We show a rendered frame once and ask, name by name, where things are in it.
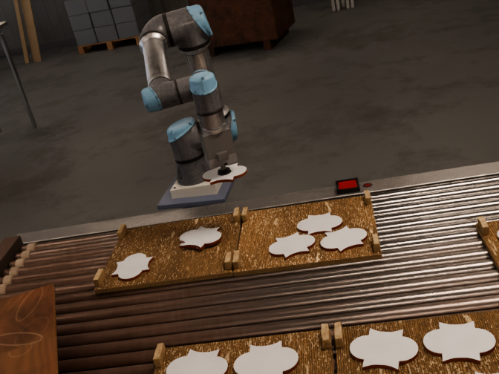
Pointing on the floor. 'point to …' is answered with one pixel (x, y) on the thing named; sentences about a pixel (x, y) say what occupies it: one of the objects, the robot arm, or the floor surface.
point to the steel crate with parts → (246, 21)
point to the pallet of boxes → (106, 21)
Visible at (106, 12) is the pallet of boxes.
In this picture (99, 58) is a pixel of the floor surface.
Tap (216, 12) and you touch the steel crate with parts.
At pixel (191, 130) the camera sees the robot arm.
